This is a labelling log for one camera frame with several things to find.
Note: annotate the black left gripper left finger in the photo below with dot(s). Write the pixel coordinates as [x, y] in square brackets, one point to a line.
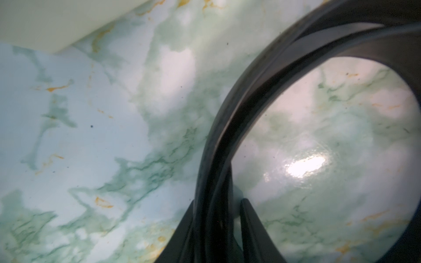
[180, 248]

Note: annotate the black leather belt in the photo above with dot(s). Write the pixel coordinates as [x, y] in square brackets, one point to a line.
[387, 32]

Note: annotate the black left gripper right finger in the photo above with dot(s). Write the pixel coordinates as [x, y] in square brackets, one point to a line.
[257, 244]

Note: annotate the white compartment storage box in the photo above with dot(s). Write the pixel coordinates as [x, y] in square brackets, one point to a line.
[51, 26]

